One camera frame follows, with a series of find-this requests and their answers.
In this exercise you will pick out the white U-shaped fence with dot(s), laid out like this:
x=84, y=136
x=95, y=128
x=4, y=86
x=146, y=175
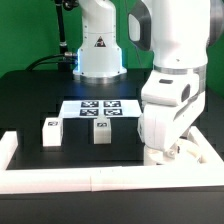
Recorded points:
x=100, y=178

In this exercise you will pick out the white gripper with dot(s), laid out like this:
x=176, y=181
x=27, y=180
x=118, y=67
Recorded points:
x=159, y=127

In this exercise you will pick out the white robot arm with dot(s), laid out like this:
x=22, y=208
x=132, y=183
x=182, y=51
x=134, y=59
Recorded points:
x=178, y=32

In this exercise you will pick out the white marker sheet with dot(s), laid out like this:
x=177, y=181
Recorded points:
x=94, y=108

